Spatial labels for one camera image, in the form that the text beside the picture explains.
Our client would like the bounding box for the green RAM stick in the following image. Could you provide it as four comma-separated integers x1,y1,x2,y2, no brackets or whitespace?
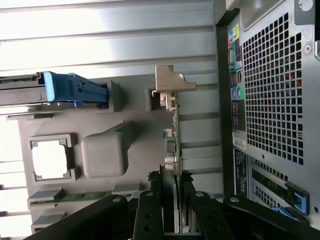
53,191,114,203

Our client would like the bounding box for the blue card retainer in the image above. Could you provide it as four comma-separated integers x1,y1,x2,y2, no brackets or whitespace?
273,181,310,222

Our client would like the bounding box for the silver CPU chip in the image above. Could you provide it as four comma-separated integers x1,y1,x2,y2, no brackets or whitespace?
31,144,69,180

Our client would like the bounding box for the grey parts rack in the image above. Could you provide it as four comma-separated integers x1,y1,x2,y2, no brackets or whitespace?
6,74,182,237

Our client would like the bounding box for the grey open PC case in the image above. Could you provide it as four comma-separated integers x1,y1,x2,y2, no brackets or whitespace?
214,0,320,230

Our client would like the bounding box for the blue disk caddy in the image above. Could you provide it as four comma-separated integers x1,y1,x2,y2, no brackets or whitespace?
41,71,109,110

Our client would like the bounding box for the silver hard disk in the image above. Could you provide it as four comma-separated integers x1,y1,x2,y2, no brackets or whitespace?
0,73,51,107

